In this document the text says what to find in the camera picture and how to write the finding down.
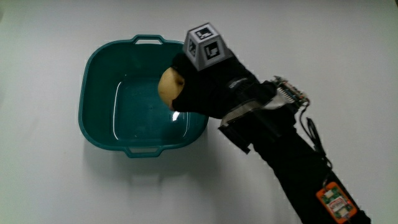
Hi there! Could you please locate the person's right hand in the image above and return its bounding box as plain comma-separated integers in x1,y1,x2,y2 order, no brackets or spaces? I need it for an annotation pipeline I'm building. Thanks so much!
170,22,277,121

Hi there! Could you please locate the yellow-green pear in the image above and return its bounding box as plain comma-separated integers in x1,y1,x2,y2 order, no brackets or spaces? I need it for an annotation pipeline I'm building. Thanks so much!
157,67,185,108

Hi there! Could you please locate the green plastic basin plate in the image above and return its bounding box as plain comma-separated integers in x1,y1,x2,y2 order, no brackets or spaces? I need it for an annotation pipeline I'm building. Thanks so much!
78,34,210,159

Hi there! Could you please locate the person's right forearm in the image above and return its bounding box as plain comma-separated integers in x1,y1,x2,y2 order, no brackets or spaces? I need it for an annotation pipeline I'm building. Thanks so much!
218,82,373,224

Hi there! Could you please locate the wrist circuit board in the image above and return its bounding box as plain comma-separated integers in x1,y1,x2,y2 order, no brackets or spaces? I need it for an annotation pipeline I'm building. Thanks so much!
272,75,310,108

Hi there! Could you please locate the orange electronics module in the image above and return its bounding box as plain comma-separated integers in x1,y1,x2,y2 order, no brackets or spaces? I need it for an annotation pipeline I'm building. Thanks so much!
315,181,358,224

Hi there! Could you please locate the black cable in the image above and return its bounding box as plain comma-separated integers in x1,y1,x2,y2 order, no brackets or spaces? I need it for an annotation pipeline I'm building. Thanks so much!
298,104,333,187

